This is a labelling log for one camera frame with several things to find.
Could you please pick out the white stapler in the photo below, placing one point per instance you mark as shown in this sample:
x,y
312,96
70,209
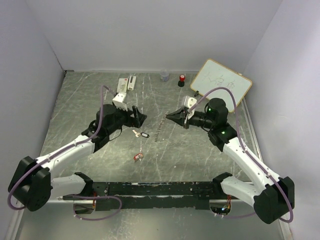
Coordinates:
x,y
131,82

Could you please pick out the key with red tag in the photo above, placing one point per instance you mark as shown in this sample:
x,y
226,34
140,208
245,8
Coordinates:
x,y
138,157

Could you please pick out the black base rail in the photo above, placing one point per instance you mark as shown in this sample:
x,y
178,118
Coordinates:
x,y
161,195

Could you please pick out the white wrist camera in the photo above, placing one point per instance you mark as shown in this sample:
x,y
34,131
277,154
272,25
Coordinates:
x,y
189,102
119,101

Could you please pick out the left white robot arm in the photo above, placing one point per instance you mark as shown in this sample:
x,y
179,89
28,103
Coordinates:
x,y
35,181

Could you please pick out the small clear cup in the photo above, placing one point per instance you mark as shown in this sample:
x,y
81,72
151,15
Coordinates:
x,y
164,75

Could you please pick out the metal disc with keyrings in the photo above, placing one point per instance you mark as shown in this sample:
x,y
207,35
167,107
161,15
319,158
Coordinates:
x,y
159,127

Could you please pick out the white staple box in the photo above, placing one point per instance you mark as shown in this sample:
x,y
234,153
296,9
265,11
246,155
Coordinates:
x,y
122,86

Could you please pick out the key with black tag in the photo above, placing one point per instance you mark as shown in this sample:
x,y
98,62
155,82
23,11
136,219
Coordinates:
x,y
140,134

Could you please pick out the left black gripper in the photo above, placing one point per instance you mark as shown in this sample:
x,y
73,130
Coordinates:
x,y
136,122

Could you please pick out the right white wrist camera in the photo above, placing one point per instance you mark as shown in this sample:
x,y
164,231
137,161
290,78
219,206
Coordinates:
x,y
189,102

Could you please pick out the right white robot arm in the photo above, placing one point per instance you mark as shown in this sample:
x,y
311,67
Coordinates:
x,y
270,195

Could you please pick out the small whiteboard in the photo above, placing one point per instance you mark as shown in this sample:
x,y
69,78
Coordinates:
x,y
214,75

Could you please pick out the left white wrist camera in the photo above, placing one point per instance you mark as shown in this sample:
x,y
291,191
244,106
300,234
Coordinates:
x,y
119,101

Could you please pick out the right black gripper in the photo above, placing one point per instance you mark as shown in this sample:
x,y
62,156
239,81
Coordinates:
x,y
179,117

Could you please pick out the red black stamp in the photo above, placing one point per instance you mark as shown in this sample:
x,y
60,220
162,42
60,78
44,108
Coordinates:
x,y
181,82

